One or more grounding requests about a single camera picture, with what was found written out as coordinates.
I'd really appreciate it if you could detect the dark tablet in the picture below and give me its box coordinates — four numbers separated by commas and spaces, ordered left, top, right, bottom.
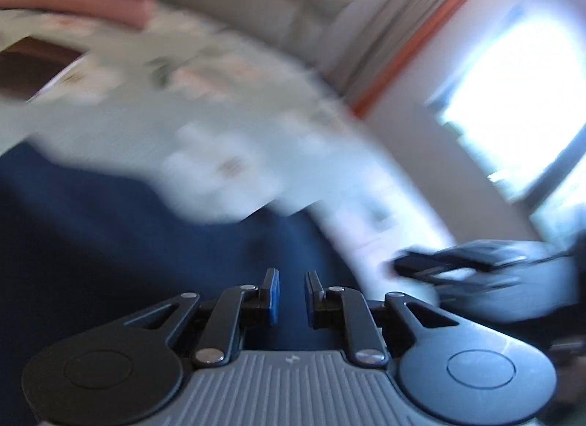
0, 36, 89, 104

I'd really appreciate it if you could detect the orange curtain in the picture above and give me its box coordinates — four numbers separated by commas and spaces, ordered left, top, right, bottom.
350, 0, 501, 118

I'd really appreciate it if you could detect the navy striped zip hoodie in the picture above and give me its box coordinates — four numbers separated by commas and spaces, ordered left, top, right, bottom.
0, 141, 353, 426

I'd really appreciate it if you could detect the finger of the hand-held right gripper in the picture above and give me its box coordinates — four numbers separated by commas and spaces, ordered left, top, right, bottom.
393, 247, 501, 281

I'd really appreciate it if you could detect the floral quilted bedspread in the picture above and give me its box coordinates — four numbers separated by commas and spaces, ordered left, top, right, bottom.
0, 7, 459, 308

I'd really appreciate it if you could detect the bright window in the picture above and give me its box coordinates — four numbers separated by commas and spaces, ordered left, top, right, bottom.
426, 3, 586, 244

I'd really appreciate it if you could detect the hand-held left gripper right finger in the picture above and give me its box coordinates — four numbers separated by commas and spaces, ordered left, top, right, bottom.
304, 270, 459, 368

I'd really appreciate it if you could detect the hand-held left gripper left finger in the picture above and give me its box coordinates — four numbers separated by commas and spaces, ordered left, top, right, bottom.
123, 268, 280, 368

